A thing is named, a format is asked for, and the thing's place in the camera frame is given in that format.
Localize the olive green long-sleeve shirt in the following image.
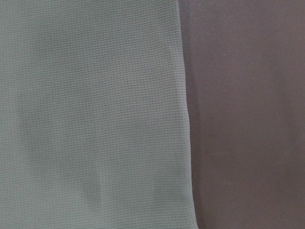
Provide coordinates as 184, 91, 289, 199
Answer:
0, 0, 197, 229

